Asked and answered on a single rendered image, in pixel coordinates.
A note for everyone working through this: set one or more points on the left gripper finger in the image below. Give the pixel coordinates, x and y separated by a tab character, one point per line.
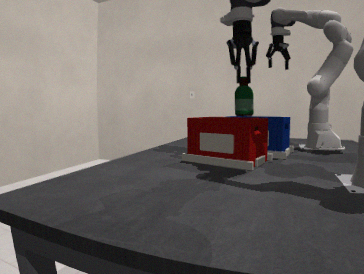
238	57
248	59

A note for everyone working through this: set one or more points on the red plastic crate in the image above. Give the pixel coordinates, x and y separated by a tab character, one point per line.
230	137

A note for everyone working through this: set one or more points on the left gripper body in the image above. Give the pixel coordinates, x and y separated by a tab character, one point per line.
242	29

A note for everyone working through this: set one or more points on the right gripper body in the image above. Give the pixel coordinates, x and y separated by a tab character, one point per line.
276	40

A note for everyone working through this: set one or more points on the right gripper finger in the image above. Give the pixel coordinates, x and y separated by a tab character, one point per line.
270	54
285	54

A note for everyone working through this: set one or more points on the green bottle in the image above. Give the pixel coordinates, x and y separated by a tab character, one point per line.
244	99

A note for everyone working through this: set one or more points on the blue plastic crate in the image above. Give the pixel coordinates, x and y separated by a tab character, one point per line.
278	137

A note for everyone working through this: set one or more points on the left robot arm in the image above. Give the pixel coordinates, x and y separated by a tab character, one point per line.
242	10

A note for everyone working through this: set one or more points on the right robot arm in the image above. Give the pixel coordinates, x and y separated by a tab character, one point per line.
320	136

